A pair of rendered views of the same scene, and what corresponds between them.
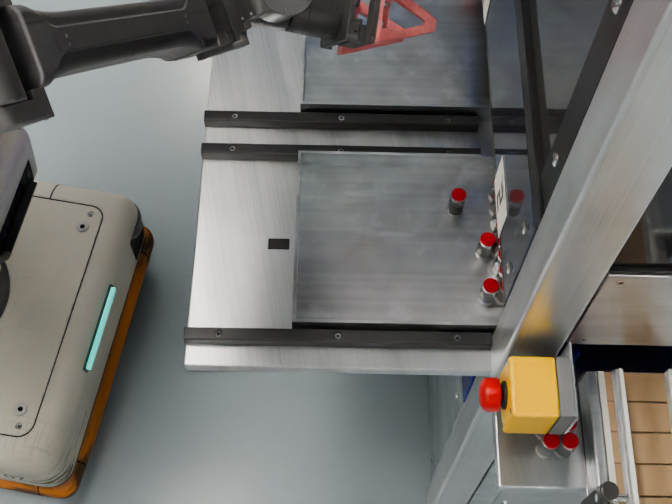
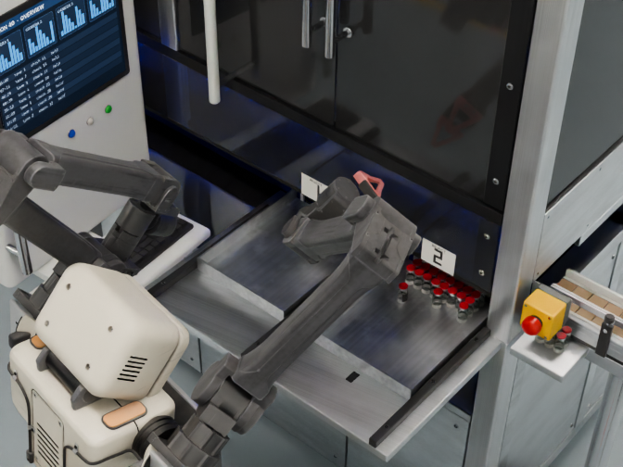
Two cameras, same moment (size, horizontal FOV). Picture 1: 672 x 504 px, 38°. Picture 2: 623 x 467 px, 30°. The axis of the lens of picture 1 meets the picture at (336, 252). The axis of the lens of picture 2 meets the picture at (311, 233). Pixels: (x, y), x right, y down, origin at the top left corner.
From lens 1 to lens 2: 1.54 m
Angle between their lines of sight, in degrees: 36
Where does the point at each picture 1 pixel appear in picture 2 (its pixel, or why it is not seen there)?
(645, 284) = (554, 211)
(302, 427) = not seen: outside the picture
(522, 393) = (545, 308)
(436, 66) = not seen: hidden behind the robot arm
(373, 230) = (382, 335)
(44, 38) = not seen: hidden behind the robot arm
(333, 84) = (277, 297)
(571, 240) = (536, 198)
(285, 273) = (373, 384)
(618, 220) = (548, 174)
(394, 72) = (296, 271)
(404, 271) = (417, 339)
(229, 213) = (312, 385)
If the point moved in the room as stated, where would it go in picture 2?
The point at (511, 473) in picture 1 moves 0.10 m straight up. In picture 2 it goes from (559, 368) to (566, 334)
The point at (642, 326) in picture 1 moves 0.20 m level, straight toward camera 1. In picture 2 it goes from (554, 245) to (588, 312)
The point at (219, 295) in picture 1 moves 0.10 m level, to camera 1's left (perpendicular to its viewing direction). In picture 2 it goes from (360, 418) to (327, 448)
